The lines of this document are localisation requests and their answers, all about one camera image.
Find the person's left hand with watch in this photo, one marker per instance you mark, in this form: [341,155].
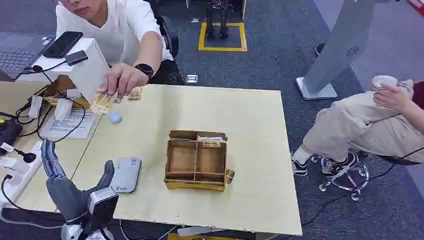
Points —
[124,78]

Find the cup person's hand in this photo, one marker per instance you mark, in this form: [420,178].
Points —
[392,99]

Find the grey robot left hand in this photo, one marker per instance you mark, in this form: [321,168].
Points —
[66,198]

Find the small gold printed card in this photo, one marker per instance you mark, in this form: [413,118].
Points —
[135,94]

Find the large gold printed card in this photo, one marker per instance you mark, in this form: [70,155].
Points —
[101,102]

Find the wooden compartment card box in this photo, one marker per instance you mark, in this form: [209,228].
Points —
[195,162]

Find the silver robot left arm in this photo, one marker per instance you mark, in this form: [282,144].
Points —
[71,232]

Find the white cup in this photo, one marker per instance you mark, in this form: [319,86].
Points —
[384,80]

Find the black wristwatch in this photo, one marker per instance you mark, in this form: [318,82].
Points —
[144,70]

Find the white box stand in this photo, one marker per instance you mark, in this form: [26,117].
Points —
[89,71]

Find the white round earbud case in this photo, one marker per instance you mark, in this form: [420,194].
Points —
[115,117]

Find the person with cup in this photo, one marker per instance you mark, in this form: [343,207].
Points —
[357,129]

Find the person with wristwatch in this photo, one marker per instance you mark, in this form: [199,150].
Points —
[116,30]

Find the white power strip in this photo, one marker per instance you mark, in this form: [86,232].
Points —
[20,179]

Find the small black hub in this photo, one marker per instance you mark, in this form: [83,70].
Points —
[76,57]

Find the black plug adapter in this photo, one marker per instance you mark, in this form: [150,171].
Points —
[28,157]

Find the black office chair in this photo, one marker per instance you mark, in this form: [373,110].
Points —
[169,36]

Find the grey flat card reader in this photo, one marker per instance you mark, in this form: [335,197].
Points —
[126,175]

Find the silver floor outlet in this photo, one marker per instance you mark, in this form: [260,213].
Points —
[191,78]

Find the white paper tag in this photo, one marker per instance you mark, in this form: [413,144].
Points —
[35,106]
[63,109]

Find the black smartphone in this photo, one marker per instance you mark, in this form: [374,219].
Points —
[63,44]

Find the printed paper sheet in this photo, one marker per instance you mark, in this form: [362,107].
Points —
[68,127]

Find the grey pillar stand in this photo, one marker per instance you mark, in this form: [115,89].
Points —
[338,49]

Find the black desk device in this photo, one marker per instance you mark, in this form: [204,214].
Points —
[8,132]

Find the small silver floor plate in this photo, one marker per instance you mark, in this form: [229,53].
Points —
[195,20]

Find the chrome wheeled stool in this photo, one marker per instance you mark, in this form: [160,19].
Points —
[348,180]

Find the gold card upright in box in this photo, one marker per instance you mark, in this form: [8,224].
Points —
[211,143]

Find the black robot legs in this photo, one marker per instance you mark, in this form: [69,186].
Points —
[217,20]

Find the grey laptop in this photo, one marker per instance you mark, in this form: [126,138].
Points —
[16,53]

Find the yellow box under table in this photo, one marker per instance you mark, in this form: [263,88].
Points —
[198,237]

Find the gold card beside box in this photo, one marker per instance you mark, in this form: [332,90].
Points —
[230,176]

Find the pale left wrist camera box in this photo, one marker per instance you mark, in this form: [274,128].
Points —
[103,205]

